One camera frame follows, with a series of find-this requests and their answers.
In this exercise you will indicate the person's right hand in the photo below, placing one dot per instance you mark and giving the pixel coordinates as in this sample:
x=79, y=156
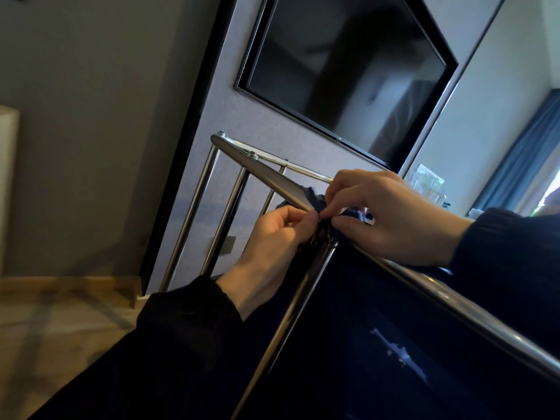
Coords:
x=402, y=218

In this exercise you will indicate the person's left hand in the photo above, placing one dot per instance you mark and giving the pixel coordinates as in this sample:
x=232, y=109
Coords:
x=267, y=258

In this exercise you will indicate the chrome metal cart frame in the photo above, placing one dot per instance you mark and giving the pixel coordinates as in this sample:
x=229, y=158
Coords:
x=262, y=174

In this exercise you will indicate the navy blue fabric laundry bag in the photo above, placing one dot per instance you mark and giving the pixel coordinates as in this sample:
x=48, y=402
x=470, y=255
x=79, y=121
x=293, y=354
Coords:
x=372, y=323

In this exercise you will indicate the person's left forearm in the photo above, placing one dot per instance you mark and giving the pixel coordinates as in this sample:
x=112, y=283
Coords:
x=153, y=358

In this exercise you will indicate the person's right forearm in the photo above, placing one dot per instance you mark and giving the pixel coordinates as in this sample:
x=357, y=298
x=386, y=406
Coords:
x=512, y=266

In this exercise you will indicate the clear acrylic organizer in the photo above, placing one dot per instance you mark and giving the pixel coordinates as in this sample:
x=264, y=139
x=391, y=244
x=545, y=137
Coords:
x=426, y=183

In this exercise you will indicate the blue grey curtain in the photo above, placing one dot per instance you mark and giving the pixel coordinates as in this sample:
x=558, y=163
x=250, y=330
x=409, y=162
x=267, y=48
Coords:
x=520, y=161

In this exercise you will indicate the large glass window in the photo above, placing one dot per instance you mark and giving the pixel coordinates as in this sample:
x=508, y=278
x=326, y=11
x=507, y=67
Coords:
x=551, y=196

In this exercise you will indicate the small wooden side table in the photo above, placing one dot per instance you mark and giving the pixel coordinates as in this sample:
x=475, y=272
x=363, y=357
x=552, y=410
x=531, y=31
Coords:
x=8, y=179

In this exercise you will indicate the dark wall socket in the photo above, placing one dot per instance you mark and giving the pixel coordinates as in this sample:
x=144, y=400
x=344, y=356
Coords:
x=227, y=244

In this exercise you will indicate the black wall television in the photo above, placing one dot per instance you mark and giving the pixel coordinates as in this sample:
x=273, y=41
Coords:
x=350, y=69

